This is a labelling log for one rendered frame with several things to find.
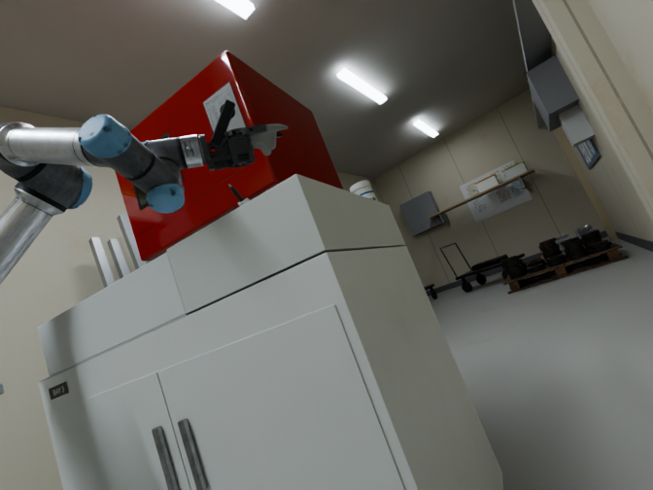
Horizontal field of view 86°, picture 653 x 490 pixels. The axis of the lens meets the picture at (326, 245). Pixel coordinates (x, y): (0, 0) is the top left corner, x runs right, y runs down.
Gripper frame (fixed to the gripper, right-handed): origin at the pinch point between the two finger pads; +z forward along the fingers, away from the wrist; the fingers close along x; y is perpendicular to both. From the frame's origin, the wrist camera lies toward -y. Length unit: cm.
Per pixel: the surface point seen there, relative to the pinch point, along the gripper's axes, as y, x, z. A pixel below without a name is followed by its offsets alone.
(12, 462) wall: 141, -167, -179
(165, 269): 27.6, 10.3, -33.4
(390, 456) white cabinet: 61, 45, -4
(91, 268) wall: 37, -251, -134
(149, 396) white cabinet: 54, 9, -44
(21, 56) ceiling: -129, -232, -131
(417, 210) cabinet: 90, -633, 414
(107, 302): 33, -2, -50
